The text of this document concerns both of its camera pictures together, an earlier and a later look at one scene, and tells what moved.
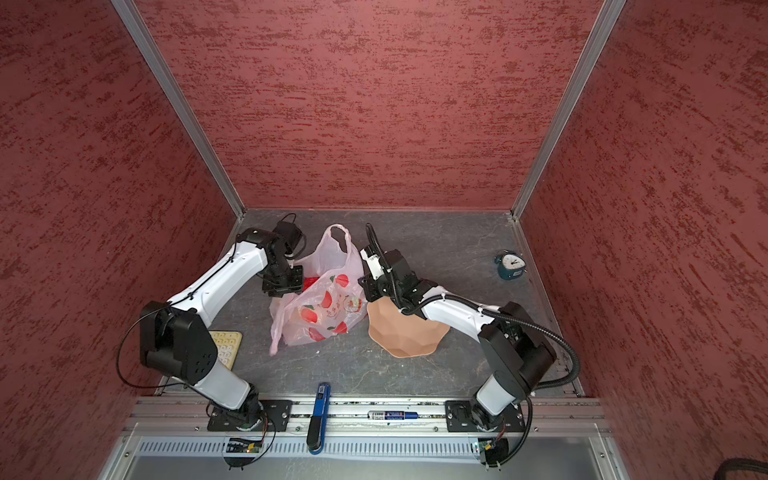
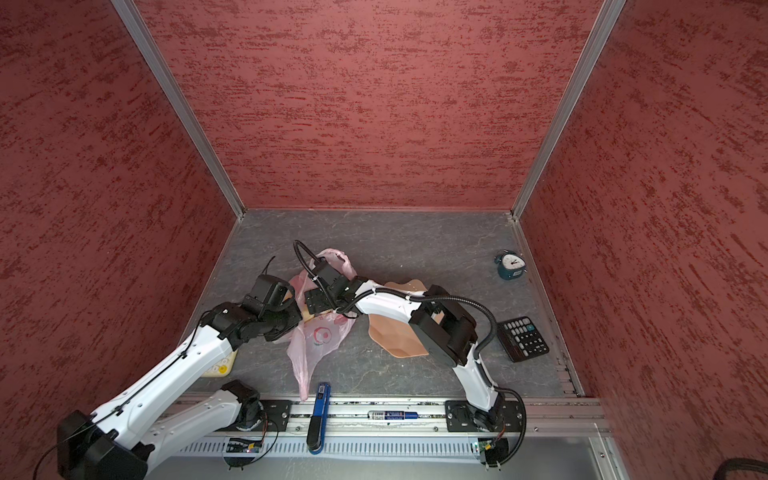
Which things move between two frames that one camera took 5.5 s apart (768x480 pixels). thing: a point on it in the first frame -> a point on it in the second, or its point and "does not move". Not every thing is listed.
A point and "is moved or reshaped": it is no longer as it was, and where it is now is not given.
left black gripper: [295, 285] -> [295, 317]
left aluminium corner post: [181, 99] does not move
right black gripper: [369, 287] -> [315, 298]
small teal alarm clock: [511, 266] does not move
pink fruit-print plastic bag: [332, 299] is moved or reshaped
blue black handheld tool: [317, 425] does not move
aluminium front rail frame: [179, 427] does not move
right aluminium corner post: [604, 21] does not move
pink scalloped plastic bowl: [400, 334] does not move
